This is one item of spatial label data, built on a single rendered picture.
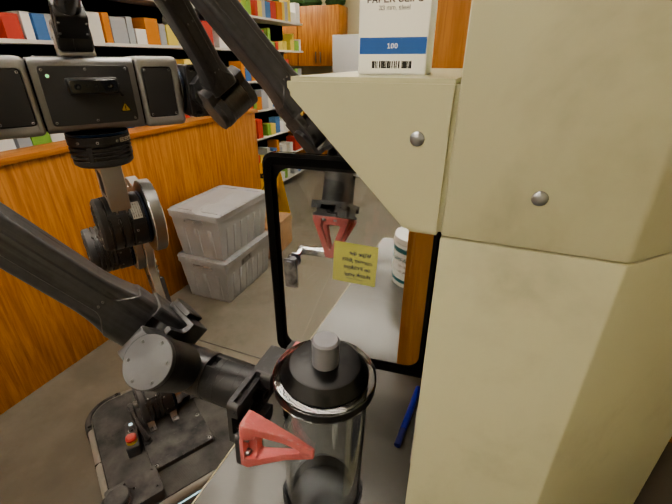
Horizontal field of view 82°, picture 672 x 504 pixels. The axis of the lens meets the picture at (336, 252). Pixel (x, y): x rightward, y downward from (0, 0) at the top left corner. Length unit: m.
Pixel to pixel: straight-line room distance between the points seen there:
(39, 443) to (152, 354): 1.88
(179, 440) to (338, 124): 1.52
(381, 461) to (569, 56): 0.61
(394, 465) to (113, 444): 1.29
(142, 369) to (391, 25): 0.38
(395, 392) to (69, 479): 1.58
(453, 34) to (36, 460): 2.16
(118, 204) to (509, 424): 0.98
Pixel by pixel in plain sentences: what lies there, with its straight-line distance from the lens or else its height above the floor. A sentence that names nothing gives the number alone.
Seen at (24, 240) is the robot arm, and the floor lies 1.36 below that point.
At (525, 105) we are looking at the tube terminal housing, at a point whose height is 1.50.
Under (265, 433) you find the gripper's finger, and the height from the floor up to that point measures 1.19.
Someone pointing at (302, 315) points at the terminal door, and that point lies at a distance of 0.75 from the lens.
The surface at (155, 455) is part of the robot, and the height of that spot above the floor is 0.26.
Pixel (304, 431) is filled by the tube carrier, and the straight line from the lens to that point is 0.43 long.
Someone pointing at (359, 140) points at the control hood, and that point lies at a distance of 0.27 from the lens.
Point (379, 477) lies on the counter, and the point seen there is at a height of 0.94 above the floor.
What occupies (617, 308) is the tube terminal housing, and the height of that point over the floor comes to 1.38.
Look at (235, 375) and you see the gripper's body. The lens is 0.48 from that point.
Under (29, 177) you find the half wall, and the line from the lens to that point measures 2.31.
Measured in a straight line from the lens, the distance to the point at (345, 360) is 0.42.
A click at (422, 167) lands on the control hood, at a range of 0.26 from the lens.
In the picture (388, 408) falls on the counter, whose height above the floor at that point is 0.94.
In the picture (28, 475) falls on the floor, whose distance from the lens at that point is 2.21.
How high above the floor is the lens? 1.52
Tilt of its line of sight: 26 degrees down
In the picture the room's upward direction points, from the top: straight up
